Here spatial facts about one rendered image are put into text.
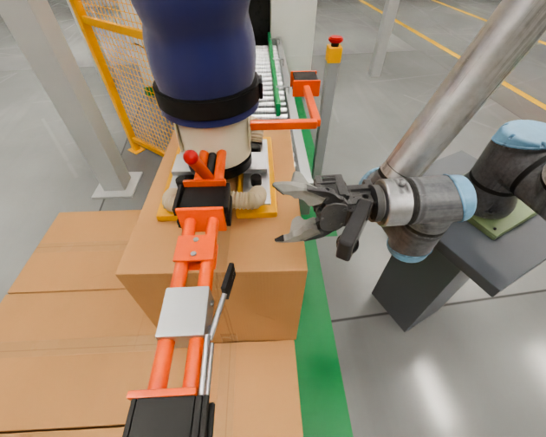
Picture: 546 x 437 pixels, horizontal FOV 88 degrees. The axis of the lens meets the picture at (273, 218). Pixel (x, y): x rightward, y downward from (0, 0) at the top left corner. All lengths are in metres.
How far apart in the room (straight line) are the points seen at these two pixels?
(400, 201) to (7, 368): 1.15
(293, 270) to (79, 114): 1.80
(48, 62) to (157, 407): 1.90
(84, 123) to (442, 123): 1.96
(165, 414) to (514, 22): 0.71
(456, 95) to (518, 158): 0.42
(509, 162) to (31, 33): 2.09
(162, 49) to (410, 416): 1.54
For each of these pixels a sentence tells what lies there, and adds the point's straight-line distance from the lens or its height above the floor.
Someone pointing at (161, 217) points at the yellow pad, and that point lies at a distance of 0.72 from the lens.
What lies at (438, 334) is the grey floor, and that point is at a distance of 1.75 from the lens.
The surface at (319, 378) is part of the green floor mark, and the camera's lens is 1.50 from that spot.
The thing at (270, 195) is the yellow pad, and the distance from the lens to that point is 0.71.
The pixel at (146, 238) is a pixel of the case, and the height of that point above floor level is 0.94.
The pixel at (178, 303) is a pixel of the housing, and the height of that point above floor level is 1.09.
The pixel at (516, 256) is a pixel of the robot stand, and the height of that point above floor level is 0.75.
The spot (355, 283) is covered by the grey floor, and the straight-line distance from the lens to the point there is 1.73.
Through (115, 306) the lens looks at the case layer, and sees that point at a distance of 1.13.
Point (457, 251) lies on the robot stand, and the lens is 1.03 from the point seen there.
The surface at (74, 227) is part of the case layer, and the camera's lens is 1.46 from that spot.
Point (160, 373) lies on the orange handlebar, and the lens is 0.40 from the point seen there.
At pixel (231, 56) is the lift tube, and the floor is 1.27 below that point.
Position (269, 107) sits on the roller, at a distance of 2.13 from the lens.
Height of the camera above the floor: 1.45
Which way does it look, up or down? 47 degrees down
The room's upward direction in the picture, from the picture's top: straight up
